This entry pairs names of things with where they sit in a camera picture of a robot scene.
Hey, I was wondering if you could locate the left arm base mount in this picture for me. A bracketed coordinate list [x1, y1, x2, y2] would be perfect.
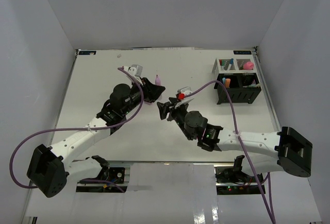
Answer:
[76, 166, 130, 193]

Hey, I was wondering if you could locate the pink stubby highlighter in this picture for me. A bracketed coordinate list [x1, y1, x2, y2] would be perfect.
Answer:
[155, 75, 161, 86]

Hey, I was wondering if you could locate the left blue table label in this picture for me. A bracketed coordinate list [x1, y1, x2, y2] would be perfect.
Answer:
[78, 50, 96, 56]

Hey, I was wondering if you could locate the blue table label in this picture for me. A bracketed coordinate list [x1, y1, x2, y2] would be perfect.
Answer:
[78, 50, 96, 56]
[233, 50, 252, 55]

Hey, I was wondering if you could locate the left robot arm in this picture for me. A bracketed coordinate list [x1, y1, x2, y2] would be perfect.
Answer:
[27, 77, 165, 198]

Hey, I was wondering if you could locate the right blue table label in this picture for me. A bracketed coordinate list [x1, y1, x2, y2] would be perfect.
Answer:
[233, 50, 252, 55]

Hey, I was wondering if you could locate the white mesh organizer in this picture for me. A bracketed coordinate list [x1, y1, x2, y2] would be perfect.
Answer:
[211, 58, 256, 76]

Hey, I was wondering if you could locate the purple cable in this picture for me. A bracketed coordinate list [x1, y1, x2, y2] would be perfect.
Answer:
[184, 80, 276, 224]
[9, 66, 144, 193]

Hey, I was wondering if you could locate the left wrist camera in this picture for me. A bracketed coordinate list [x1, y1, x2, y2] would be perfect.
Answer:
[123, 64, 143, 78]

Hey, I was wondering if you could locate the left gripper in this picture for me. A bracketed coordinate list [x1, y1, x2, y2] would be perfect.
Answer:
[122, 77, 165, 115]

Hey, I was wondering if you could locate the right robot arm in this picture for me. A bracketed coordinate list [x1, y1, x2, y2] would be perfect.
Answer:
[157, 98, 312, 182]

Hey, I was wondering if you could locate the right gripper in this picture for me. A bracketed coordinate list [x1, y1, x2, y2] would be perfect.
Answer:
[157, 97, 194, 141]

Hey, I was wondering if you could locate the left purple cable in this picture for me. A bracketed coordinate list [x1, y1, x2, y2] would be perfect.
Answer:
[9, 66, 144, 193]

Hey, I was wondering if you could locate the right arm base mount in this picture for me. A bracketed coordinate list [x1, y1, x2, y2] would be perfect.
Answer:
[214, 166, 266, 196]

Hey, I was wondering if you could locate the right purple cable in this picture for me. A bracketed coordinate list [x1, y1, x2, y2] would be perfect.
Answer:
[184, 80, 276, 224]

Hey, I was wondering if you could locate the black mesh organizer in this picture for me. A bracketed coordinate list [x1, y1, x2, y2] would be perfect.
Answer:
[217, 73, 261, 104]

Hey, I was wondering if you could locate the orange stubby highlighter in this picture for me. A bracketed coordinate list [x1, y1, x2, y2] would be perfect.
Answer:
[224, 78, 231, 88]

